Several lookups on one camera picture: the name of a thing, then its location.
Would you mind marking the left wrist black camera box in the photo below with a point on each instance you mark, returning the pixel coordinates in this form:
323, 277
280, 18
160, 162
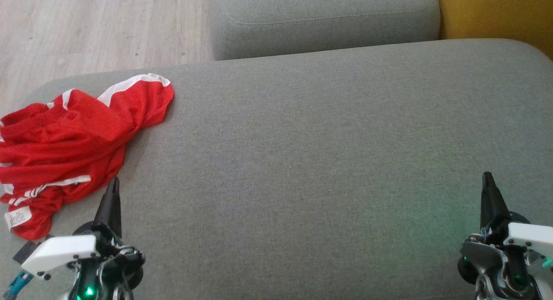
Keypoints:
28, 250

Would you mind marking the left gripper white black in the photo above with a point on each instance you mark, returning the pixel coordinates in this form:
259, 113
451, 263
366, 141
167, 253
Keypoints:
65, 250

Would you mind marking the grey sofa back cushion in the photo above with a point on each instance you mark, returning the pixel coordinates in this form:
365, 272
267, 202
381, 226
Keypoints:
324, 14

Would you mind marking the grey sofa seat cushion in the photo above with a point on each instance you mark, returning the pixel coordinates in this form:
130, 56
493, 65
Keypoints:
302, 161

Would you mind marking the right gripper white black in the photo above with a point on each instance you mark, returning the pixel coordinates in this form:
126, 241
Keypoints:
527, 239

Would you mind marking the red shirt with white collar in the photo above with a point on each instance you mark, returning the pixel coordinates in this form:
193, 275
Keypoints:
43, 161

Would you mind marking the red shorts with white stripe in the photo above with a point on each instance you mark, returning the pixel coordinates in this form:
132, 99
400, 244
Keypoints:
138, 101

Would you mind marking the yellow cushion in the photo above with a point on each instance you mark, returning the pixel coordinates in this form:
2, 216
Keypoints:
497, 10

